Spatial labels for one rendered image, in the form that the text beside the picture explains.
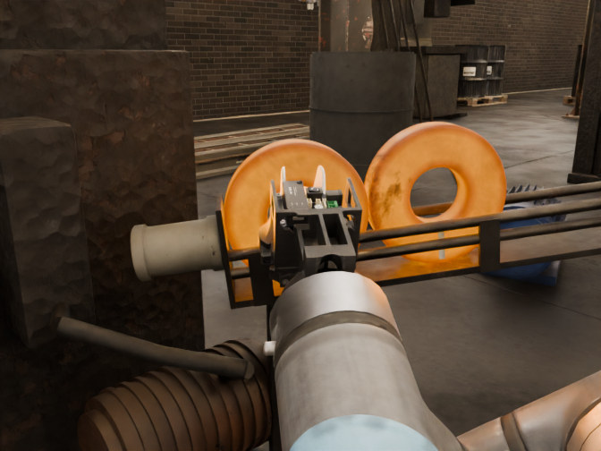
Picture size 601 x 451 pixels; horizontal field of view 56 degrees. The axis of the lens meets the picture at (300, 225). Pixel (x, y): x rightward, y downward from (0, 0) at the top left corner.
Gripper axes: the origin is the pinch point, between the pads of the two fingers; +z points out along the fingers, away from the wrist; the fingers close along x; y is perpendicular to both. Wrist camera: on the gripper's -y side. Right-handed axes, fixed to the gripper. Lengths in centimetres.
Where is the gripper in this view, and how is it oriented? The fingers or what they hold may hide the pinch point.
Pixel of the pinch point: (296, 196)
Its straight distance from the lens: 60.6
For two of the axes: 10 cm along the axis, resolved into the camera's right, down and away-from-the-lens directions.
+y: 0.4, -8.2, -5.7
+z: -1.2, -5.7, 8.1
